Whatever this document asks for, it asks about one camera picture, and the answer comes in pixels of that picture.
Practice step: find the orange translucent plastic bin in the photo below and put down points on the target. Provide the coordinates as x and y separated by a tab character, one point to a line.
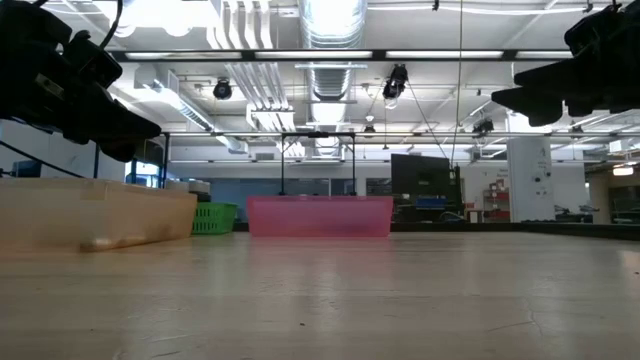
90	215

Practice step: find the grey horizontal overhead rail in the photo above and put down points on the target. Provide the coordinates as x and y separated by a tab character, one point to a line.
450	134

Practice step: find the blue support post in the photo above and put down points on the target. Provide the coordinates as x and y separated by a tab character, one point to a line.
96	167

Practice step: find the large black monitor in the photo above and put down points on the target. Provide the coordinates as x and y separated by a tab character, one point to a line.
420	175

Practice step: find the large silver ceiling duct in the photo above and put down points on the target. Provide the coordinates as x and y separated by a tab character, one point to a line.
332	30

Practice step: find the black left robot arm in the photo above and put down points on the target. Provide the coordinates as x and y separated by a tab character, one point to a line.
25	40

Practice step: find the red shelf unit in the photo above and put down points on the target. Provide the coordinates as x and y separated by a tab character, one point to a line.
500	212

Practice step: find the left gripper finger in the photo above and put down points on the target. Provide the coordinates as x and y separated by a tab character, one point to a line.
135	134
110	115

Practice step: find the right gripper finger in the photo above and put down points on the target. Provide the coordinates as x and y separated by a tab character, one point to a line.
560	75
540	107

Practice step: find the white building pillar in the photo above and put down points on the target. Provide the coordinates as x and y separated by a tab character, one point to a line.
530	180

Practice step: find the black overhead camera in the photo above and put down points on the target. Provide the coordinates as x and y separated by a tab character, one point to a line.
395	82

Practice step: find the black overhead frame light bar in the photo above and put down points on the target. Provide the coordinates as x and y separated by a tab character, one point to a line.
380	55

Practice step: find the green plastic basket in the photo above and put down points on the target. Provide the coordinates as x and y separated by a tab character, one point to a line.
215	222

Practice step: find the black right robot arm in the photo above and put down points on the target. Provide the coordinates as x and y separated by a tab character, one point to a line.
600	30

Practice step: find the blue storage bin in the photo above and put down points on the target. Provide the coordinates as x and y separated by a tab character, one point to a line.
431	203

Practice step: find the glowing ceiling light fixture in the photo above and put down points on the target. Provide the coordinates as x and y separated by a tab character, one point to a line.
623	171

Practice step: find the small dark monitor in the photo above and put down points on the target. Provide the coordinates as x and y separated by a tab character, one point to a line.
27	169

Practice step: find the white rectangular air duct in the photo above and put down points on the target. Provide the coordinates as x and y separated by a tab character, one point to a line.
180	107

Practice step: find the black ceiling-hung camera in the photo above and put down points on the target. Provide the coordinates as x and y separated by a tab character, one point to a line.
222	89
483	126

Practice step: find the pink translucent plastic bin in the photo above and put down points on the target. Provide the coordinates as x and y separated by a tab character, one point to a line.
320	215

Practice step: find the slanted silver ceiling duct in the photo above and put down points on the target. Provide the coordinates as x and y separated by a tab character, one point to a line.
550	87

